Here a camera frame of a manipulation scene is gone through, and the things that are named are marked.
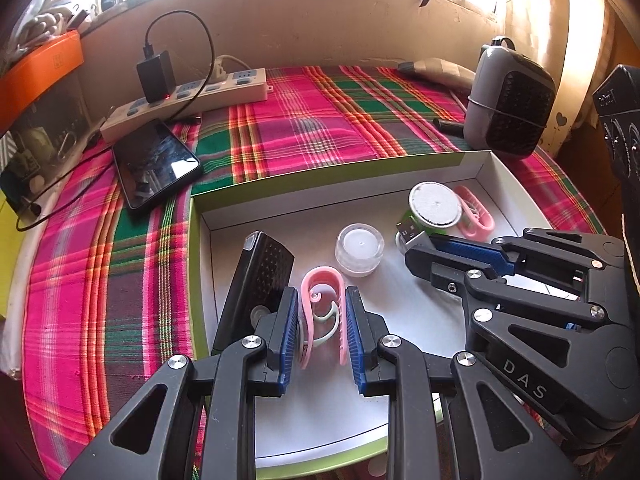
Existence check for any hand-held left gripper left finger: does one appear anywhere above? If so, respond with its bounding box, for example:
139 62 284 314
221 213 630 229
70 287 300 480

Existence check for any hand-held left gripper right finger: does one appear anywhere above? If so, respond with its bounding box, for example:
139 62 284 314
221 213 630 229
345 286 583 480

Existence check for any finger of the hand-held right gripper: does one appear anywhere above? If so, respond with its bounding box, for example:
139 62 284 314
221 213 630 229
405 247 621 436
432 227 626 306

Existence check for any plain pink clip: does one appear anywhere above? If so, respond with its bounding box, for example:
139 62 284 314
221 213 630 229
452 185 496 241

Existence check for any green and white cardboard box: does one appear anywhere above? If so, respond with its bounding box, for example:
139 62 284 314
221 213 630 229
187 150 551 480

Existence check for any white usb cable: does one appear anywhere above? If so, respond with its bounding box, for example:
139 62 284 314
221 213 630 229
397 220 426 252

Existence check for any green spool with white top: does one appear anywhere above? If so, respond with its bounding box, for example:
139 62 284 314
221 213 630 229
395 181 463 256

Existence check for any black rectangular device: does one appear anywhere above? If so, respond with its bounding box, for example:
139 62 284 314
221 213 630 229
212 231 295 356

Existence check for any pink and green clip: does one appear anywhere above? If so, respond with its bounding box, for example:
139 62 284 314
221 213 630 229
298 266 349 368

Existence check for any small clear jar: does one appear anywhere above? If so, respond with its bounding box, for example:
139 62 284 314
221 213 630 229
336 223 385 279

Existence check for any small black cylinder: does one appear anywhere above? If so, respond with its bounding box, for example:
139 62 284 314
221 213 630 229
432 117 466 136

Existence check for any grey desk heater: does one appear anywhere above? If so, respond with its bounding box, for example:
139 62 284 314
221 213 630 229
462 36 557 161

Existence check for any brown paper-wrapped item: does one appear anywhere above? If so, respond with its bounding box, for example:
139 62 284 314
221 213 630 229
397 57 476 86

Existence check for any black smartphone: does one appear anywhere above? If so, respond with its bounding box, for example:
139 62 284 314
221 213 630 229
111 119 203 211

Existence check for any heart-print curtain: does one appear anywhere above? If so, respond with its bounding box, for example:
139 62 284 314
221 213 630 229
500 0 616 151

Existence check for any beige power strip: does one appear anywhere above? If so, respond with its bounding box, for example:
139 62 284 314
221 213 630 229
100 55 273 143

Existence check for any white plastic sheet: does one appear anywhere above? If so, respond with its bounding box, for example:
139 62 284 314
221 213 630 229
0 240 51 376

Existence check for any yellow box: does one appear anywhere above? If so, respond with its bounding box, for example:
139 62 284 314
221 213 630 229
0 195 18 321

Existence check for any black charger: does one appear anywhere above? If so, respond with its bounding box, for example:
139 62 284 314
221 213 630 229
136 50 176 103

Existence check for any clear glass tank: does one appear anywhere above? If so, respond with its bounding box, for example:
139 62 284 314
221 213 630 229
0 67 98 201

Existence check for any orange box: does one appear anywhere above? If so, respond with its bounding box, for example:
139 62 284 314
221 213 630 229
0 29 85 133

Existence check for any white plastic bag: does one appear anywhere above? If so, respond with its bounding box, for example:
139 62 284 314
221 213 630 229
0 0 101 61

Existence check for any thin black cable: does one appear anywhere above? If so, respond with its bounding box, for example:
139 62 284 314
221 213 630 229
12 145 113 233

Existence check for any black charging cable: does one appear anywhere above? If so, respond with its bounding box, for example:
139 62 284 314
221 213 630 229
142 10 216 123

